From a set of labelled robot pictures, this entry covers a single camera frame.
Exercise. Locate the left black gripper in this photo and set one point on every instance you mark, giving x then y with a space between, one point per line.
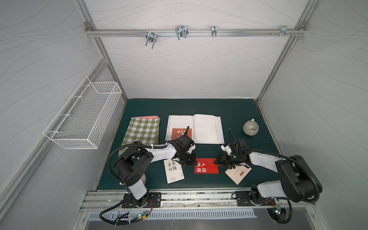
188 156

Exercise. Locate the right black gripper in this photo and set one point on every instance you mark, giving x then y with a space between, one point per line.
226 159

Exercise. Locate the orange photo card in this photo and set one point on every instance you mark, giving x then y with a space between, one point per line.
178 132

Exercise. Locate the pale pink photo card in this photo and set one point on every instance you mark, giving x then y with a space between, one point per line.
238 173

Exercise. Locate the white photo album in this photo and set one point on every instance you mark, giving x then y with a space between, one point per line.
206 129

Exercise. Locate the red photo card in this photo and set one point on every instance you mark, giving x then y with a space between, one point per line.
206 166

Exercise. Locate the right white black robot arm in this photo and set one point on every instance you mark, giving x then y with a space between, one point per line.
296 182

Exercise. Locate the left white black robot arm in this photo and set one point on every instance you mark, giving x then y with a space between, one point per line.
132 164

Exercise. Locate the white photo card black text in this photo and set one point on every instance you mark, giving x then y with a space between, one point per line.
173 170

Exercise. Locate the green checkered photo album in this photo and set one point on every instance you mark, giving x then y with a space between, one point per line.
143 129

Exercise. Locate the ribbed grey ceramic teapot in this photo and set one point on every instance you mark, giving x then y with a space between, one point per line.
251 127

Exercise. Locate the white slotted vent strip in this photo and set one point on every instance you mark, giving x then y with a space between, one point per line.
179 214

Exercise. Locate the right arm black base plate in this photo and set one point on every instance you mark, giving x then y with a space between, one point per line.
243 198

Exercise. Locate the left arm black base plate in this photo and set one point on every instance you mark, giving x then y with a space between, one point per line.
151 199

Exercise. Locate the white wire basket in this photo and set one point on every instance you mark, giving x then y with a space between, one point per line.
83 119

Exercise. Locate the metal bracket with screws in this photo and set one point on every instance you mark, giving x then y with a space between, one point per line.
284 32

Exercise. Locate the horizontal aluminium rail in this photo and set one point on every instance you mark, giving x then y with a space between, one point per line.
191 32

